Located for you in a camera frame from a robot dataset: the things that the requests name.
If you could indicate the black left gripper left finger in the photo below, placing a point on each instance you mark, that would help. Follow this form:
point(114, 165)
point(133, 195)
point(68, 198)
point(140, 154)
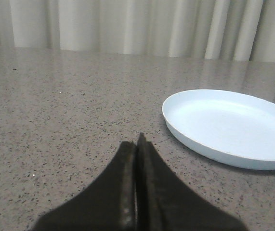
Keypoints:
point(107, 204)

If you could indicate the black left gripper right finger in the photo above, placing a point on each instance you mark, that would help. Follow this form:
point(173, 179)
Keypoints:
point(165, 203)

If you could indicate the light blue round plate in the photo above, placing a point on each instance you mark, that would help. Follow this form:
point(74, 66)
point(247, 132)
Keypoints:
point(228, 127)

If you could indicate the white pleated curtain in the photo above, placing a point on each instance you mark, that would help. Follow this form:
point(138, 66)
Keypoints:
point(240, 30)

